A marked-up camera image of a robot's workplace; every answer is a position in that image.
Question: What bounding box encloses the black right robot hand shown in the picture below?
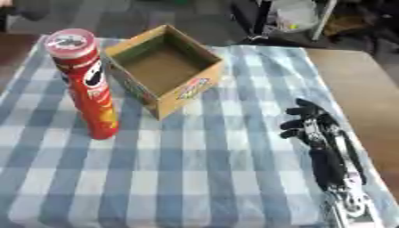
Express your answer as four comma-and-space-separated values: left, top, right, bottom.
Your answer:
277, 98, 370, 192

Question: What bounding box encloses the white bag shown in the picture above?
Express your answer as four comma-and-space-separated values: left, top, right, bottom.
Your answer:
273, 0, 324, 33

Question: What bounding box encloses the red cylindrical chip can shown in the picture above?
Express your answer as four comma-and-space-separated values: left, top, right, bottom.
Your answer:
42, 28, 120, 141

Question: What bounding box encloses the open tan cardboard box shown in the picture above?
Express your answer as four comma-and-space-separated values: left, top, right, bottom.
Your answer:
101, 24, 226, 121

